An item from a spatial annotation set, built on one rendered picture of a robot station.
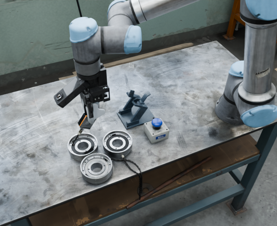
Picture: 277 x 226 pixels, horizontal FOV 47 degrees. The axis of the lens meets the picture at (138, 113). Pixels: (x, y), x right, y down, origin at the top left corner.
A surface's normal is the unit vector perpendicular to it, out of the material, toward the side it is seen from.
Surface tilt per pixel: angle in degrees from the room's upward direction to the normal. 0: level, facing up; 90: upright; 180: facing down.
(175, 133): 0
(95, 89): 0
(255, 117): 97
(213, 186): 0
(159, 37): 90
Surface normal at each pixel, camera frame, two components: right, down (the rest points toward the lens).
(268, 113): 0.09, 0.78
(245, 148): 0.01, -0.71
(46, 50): 0.42, 0.64
